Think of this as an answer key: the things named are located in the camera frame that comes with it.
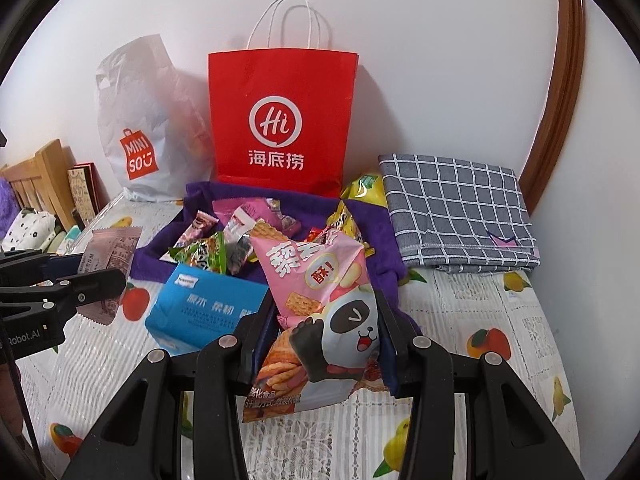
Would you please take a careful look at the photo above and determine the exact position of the brown wooden door frame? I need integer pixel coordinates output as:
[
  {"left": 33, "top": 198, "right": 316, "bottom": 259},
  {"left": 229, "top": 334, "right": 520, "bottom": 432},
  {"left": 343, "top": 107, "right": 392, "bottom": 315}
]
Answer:
[{"left": 520, "top": 0, "right": 586, "bottom": 216}]

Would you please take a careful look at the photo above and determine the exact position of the yellow green snack packet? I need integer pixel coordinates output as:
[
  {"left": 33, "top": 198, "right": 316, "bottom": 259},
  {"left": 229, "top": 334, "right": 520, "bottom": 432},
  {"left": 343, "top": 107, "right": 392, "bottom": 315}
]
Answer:
[{"left": 340, "top": 169, "right": 388, "bottom": 208}]

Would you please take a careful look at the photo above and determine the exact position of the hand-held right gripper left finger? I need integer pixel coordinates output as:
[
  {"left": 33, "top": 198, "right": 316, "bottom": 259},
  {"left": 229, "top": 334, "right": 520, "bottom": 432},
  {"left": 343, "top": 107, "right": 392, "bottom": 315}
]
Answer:
[{"left": 60, "top": 305, "right": 278, "bottom": 480}]

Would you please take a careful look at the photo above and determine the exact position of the white red snack packet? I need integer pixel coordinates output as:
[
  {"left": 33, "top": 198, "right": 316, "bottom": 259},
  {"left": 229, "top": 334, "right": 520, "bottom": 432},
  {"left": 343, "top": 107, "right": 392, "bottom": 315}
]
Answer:
[{"left": 222, "top": 210, "right": 261, "bottom": 246}]

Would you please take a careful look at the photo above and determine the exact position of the blue tissue pack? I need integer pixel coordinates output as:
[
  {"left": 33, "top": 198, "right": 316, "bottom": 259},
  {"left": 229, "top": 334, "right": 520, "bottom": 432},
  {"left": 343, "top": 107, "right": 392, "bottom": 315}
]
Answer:
[{"left": 145, "top": 262, "right": 271, "bottom": 356}]

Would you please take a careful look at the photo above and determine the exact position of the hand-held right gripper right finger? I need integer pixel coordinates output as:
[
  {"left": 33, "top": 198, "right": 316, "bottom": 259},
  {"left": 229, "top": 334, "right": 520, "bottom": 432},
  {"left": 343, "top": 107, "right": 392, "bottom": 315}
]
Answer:
[{"left": 375, "top": 290, "right": 586, "bottom": 480}]

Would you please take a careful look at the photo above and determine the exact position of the purple towel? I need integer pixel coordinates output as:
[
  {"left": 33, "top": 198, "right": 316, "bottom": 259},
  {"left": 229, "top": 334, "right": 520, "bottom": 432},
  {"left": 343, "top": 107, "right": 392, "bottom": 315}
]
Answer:
[{"left": 131, "top": 180, "right": 423, "bottom": 341}]

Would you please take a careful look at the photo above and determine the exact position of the pink panda snack bag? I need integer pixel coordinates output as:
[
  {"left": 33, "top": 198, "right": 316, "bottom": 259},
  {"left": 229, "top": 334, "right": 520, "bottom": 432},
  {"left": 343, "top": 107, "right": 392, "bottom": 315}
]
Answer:
[{"left": 241, "top": 220, "right": 401, "bottom": 423}]

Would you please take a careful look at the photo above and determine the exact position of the grey checked folded cloth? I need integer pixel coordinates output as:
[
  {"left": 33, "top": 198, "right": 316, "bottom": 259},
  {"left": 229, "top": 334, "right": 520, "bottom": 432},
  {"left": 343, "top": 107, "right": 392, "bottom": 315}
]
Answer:
[{"left": 377, "top": 152, "right": 542, "bottom": 273}]

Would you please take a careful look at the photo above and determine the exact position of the teal packet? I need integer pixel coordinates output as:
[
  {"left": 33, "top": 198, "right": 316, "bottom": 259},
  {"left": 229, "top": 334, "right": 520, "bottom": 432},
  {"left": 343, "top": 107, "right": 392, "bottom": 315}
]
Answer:
[{"left": 50, "top": 225, "right": 83, "bottom": 256}]

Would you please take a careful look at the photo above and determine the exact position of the white spotted pillow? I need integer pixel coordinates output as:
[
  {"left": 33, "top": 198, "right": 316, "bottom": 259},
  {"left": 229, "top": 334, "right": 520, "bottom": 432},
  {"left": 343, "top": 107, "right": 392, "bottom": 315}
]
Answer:
[{"left": 2, "top": 210, "right": 56, "bottom": 253}]

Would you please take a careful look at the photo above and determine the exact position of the red paper bag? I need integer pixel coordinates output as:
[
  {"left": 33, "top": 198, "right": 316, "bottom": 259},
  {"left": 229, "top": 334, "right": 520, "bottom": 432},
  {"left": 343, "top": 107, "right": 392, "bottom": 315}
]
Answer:
[{"left": 207, "top": 0, "right": 360, "bottom": 198}]

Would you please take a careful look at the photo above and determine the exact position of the purple plush toy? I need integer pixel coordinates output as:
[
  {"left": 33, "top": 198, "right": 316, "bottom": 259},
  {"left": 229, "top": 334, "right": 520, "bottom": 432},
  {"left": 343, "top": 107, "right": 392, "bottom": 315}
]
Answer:
[{"left": 0, "top": 176, "right": 13, "bottom": 246}]

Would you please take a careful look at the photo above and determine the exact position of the patterned gift box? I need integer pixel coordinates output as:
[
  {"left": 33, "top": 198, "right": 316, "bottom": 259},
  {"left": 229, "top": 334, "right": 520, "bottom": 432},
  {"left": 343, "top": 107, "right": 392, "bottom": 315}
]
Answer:
[{"left": 67, "top": 161, "right": 98, "bottom": 226}]

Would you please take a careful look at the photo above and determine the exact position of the pink brown snack packet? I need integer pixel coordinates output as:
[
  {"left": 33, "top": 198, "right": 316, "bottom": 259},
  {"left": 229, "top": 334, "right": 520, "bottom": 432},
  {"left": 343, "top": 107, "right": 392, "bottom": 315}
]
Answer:
[{"left": 180, "top": 210, "right": 218, "bottom": 248}]

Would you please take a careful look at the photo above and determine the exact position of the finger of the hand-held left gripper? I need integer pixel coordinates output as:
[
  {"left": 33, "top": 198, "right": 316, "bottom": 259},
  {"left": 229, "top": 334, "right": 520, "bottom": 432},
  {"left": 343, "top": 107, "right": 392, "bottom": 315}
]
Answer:
[
  {"left": 50, "top": 269, "right": 127, "bottom": 316},
  {"left": 0, "top": 249, "right": 88, "bottom": 286}
]

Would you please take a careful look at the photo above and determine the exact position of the fruit print tablecloth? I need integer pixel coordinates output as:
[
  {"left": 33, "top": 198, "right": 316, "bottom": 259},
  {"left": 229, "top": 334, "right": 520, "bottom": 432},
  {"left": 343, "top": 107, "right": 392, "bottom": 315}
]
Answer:
[{"left": 15, "top": 187, "right": 581, "bottom": 480}]

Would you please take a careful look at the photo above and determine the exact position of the pale pink foil snack packet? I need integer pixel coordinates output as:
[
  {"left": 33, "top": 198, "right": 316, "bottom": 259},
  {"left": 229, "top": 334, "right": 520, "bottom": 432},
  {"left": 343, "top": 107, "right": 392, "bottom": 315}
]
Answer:
[{"left": 77, "top": 226, "right": 143, "bottom": 326}]

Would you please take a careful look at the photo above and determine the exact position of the wooden headboard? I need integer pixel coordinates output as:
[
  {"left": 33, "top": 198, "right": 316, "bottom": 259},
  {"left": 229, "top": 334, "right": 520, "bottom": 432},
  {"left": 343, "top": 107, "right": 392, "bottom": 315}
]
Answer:
[{"left": 0, "top": 139, "right": 76, "bottom": 233}]

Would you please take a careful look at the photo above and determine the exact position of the white plastic bag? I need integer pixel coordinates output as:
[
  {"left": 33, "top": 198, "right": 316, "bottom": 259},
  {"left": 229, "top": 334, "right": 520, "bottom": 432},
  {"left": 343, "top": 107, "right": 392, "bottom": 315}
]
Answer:
[{"left": 95, "top": 34, "right": 216, "bottom": 203}]

